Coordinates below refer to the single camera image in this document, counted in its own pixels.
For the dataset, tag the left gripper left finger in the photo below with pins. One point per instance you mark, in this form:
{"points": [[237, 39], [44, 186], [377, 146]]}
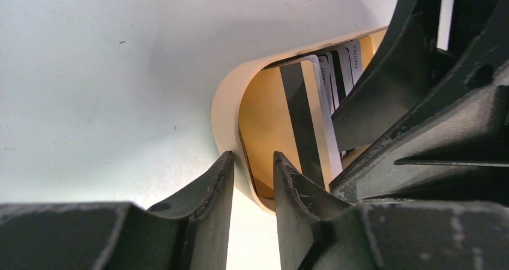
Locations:
{"points": [[187, 230]]}

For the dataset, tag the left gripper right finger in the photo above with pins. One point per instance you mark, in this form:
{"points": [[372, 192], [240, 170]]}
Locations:
{"points": [[317, 230]]}

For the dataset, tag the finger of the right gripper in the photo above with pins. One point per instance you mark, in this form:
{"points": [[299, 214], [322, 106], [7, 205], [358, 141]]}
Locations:
{"points": [[453, 145], [407, 64]]}

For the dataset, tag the oval wooden tray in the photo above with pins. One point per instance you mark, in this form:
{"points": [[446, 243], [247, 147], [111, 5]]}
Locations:
{"points": [[227, 100]]}

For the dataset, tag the striped cards in tray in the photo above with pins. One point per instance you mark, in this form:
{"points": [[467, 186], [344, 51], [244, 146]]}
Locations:
{"points": [[288, 108]]}

